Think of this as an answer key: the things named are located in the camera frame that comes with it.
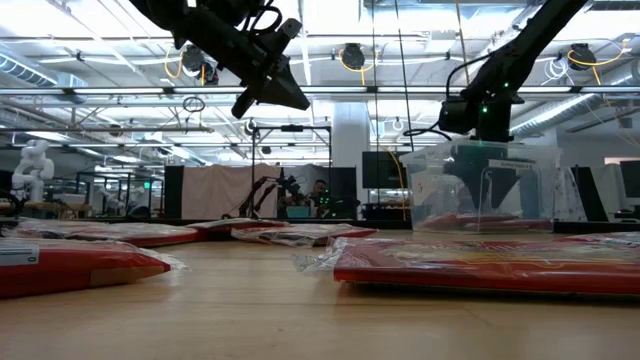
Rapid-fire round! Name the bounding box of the white pillar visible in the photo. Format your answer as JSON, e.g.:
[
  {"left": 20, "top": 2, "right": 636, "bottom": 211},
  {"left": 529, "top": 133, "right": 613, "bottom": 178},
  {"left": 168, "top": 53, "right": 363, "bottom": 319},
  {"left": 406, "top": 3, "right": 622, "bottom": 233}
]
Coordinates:
[{"left": 331, "top": 102, "right": 372, "bottom": 201}]

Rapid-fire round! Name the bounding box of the patterned white cloth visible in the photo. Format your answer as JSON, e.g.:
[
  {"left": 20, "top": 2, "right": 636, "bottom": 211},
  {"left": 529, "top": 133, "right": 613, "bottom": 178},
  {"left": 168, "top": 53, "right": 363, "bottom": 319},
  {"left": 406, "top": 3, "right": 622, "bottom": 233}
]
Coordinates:
[{"left": 552, "top": 166, "right": 587, "bottom": 223}]

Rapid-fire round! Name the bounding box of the black partition panel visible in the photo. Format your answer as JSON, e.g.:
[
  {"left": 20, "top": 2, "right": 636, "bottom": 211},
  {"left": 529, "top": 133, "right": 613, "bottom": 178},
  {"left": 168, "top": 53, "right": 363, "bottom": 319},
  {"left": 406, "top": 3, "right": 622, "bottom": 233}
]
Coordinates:
[
  {"left": 163, "top": 164, "right": 185, "bottom": 220},
  {"left": 327, "top": 167, "right": 360, "bottom": 219}
]

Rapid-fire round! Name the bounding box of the black hanging cable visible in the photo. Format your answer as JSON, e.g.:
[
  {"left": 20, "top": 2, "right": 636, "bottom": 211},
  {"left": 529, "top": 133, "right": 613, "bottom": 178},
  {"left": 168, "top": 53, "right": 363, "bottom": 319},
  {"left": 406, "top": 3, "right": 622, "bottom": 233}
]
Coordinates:
[{"left": 393, "top": 0, "right": 415, "bottom": 151}]

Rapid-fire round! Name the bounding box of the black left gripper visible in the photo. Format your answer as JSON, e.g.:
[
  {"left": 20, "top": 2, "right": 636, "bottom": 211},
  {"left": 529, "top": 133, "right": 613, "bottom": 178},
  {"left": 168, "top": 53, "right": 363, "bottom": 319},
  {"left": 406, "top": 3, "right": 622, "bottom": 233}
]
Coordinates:
[{"left": 172, "top": 7, "right": 311, "bottom": 120}]

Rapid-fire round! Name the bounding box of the person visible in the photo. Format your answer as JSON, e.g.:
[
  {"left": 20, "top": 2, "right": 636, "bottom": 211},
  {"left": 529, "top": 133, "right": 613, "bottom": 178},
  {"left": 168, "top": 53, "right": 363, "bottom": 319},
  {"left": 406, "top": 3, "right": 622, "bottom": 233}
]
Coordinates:
[{"left": 305, "top": 178, "right": 335, "bottom": 220}]

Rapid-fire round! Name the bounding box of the black metal rig frame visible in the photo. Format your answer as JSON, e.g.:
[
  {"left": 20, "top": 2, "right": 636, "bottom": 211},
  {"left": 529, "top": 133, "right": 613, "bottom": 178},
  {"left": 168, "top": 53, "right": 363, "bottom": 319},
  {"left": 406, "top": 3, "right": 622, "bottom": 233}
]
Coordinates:
[{"left": 251, "top": 124, "right": 334, "bottom": 221}]

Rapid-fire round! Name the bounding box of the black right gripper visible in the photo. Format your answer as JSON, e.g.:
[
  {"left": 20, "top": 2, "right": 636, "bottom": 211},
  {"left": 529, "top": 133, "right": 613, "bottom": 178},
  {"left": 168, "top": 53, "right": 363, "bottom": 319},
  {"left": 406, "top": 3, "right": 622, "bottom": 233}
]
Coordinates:
[{"left": 442, "top": 141, "right": 544, "bottom": 212}]

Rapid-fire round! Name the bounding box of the yellow hanging cable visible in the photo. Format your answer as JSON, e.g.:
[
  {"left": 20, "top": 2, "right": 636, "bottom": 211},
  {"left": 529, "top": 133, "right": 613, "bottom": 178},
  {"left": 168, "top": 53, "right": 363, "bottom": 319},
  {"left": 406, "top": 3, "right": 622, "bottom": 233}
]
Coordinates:
[{"left": 452, "top": 0, "right": 474, "bottom": 86}]

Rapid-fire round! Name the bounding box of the silver air duct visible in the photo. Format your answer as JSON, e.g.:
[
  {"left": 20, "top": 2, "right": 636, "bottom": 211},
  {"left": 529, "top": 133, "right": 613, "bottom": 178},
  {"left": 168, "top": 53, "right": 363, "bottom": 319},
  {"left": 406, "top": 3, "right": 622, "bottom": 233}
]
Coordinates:
[
  {"left": 509, "top": 62, "right": 640, "bottom": 139},
  {"left": 0, "top": 49, "right": 89, "bottom": 90}
]

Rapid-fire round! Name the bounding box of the grey curtain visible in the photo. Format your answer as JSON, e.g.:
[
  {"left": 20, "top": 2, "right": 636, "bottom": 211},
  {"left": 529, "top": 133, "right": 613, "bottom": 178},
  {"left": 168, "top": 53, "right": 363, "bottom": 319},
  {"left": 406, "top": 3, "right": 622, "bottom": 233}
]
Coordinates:
[{"left": 298, "top": 163, "right": 331, "bottom": 199}]

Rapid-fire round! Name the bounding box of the black monitor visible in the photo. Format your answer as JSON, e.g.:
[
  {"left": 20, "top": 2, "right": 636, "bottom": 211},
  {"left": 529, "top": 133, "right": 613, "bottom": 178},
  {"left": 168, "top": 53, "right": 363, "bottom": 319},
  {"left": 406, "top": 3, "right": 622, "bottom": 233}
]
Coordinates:
[
  {"left": 361, "top": 150, "right": 409, "bottom": 190},
  {"left": 618, "top": 159, "right": 640, "bottom": 200}
]

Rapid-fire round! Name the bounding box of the clear plastic bin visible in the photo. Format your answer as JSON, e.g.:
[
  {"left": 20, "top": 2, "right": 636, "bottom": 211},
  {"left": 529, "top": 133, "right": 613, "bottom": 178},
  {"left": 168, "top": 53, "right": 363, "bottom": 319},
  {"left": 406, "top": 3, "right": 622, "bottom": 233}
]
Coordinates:
[{"left": 399, "top": 139, "right": 564, "bottom": 235}]

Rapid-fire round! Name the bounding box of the wooden desk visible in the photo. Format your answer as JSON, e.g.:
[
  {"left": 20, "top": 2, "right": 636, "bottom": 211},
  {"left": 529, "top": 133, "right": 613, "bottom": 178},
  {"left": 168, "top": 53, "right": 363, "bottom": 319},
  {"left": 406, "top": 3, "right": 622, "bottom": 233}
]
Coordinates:
[{"left": 0, "top": 198, "right": 94, "bottom": 220}]

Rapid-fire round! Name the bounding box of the black hanging ring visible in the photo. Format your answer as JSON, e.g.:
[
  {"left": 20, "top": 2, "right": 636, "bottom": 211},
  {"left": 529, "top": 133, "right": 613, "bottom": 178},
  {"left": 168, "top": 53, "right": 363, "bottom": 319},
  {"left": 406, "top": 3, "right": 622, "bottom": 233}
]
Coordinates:
[{"left": 182, "top": 95, "right": 207, "bottom": 114}]

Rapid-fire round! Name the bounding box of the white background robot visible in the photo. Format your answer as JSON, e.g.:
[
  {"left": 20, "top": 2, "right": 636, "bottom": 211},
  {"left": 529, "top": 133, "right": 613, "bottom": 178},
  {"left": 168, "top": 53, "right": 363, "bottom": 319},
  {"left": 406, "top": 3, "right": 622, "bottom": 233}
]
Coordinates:
[{"left": 10, "top": 138, "right": 56, "bottom": 204}]

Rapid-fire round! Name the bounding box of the beige curtain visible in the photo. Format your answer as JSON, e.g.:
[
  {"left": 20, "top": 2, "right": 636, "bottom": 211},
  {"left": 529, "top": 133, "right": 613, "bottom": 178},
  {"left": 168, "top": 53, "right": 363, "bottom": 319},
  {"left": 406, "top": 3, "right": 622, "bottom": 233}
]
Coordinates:
[{"left": 182, "top": 163, "right": 282, "bottom": 220}]

